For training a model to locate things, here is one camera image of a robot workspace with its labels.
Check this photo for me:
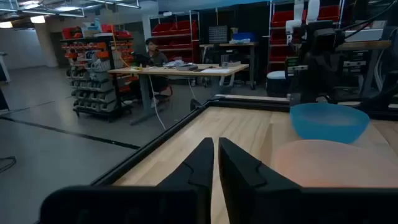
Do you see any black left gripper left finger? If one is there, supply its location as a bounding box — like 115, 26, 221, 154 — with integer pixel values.
157, 137, 215, 224

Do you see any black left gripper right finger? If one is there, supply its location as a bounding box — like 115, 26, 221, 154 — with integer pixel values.
218, 137, 302, 224

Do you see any blue plastic bowl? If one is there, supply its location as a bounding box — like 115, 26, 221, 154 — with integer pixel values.
289, 102, 371, 144

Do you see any red chair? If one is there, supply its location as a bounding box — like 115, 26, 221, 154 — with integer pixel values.
151, 85, 174, 101

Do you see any wooden desk with grey legs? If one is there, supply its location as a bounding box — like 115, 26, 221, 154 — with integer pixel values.
108, 63, 250, 126

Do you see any cooler with white lid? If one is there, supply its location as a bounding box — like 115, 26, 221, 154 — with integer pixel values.
266, 70, 292, 98

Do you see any person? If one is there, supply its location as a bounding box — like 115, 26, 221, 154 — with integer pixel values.
144, 38, 171, 68

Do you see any wooden workbench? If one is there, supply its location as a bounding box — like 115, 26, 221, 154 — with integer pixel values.
200, 42, 259, 90

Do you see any shelf with red bins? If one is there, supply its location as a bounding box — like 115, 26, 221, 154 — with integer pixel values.
267, 1, 343, 73
150, 11, 200, 64

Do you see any rack cart with grey bins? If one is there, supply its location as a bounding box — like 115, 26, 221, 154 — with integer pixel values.
60, 34, 135, 121

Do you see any small drawer cabinet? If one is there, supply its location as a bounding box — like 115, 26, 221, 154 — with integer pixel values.
208, 25, 229, 44

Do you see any blue box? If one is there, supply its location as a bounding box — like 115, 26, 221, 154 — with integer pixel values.
232, 32, 257, 43

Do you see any white cable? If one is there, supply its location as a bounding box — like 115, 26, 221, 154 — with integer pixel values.
148, 74, 168, 131

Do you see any black floor cable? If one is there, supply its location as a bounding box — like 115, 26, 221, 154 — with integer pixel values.
0, 156, 17, 174

